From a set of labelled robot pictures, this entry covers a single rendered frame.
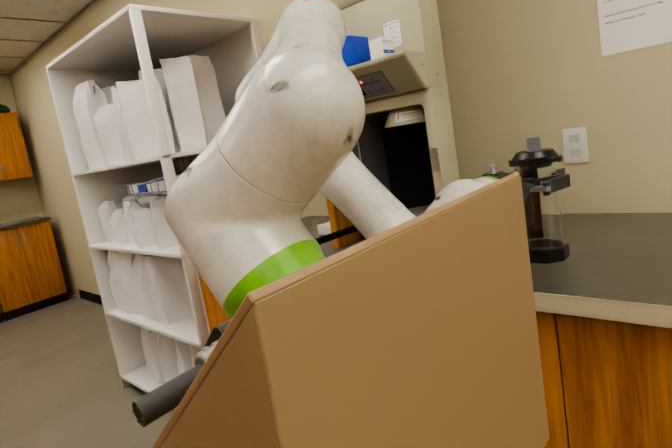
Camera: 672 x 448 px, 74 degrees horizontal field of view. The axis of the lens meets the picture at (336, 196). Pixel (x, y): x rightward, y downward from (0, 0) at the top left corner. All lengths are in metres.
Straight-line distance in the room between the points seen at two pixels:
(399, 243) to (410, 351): 0.07
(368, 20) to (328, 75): 1.04
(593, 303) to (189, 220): 0.75
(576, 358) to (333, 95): 0.81
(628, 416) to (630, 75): 0.96
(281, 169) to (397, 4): 1.03
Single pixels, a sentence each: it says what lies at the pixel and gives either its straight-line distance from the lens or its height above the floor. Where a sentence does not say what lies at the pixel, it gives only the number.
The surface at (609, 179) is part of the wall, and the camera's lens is 1.66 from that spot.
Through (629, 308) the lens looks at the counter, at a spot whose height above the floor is 0.93.
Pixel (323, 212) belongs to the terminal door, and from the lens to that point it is 1.41.
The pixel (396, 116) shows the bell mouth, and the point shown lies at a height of 1.35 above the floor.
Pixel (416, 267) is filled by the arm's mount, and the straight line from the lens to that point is 0.32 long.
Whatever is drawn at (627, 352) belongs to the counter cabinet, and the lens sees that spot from 1.04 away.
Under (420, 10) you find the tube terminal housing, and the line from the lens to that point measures 1.38.
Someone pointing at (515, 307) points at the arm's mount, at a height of 1.12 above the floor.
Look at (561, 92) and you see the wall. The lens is 1.66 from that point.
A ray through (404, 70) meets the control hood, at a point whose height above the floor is 1.46.
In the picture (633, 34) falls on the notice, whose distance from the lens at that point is 1.63.
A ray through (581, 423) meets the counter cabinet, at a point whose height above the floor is 0.65.
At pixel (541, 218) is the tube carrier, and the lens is 1.04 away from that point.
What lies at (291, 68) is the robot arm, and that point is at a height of 1.38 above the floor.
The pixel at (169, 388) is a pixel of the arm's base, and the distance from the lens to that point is 0.43.
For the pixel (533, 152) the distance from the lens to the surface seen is 1.03.
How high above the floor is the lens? 1.31
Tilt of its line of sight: 7 degrees down
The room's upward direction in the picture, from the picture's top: 9 degrees counter-clockwise
